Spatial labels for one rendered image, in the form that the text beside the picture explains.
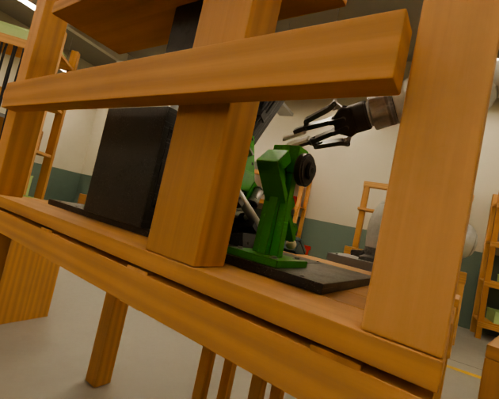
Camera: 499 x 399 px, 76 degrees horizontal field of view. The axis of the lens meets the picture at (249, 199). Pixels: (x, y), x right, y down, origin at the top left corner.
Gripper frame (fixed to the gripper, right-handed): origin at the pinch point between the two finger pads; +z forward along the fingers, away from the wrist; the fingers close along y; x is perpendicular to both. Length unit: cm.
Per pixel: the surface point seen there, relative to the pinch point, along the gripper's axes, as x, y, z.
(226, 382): 13, -105, 77
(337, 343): 59, -8, -14
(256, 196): 2.9, -13.4, 18.7
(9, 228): 32, 12, 89
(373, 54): 39, 20, -26
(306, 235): -423, -347, 197
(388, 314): 57, -5, -21
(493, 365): 23, -70, -34
